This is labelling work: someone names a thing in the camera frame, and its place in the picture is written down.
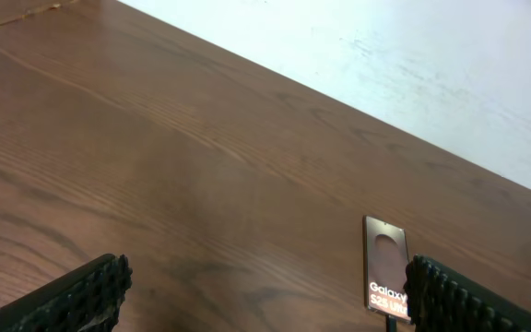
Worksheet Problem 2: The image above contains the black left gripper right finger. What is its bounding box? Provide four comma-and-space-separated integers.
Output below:
404, 255, 531, 332

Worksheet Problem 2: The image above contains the Galaxy S25 Ultra smartphone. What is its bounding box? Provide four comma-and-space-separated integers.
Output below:
362, 216, 411, 324

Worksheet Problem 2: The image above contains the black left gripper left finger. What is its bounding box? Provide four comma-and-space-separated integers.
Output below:
0, 254, 133, 332

